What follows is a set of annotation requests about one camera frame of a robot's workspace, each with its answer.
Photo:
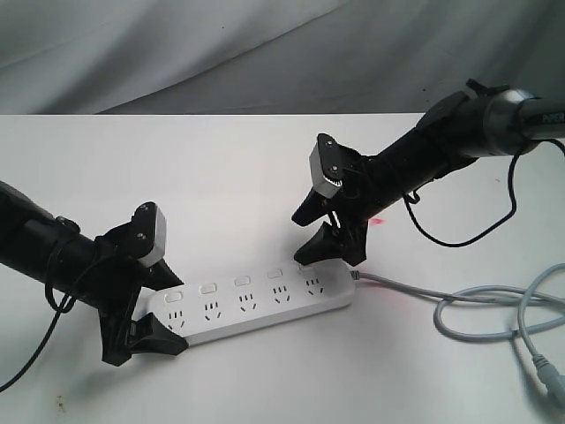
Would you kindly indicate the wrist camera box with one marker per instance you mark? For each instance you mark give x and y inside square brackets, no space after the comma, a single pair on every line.
[148,234]
[332,168]

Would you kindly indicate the white five-socket power strip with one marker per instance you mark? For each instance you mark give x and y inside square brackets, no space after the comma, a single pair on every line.
[213,309]

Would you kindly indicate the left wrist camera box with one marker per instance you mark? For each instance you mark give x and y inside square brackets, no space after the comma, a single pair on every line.
[148,234]

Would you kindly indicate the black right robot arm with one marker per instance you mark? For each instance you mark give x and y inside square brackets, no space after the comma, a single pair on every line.
[461,128]

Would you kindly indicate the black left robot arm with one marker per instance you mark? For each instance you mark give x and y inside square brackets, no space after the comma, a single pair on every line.
[49,249]

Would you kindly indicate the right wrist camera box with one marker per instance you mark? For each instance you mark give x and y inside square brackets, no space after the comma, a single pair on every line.
[332,168]

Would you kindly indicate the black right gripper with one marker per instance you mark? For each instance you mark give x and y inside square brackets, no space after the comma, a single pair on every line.
[369,186]

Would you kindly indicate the grey backdrop cloth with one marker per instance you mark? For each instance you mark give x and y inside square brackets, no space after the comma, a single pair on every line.
[270,57]

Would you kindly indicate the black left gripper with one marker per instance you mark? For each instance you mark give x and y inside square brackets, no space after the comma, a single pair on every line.
[117,282]

